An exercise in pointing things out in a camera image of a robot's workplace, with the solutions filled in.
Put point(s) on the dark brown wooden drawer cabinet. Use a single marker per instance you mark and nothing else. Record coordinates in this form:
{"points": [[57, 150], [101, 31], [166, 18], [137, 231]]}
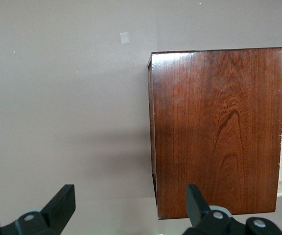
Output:
{"points": [[217, 122]]}

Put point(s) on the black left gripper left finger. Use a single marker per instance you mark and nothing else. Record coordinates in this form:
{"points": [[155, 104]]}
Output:
{"points": [[60, 208]]}

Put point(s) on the small grey tape patch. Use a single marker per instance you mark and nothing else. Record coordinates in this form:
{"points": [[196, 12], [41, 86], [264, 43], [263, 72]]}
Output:
{"points": [[124, 38]]}

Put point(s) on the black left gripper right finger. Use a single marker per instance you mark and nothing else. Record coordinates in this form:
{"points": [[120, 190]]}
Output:
{"points": [[197, 208]]}

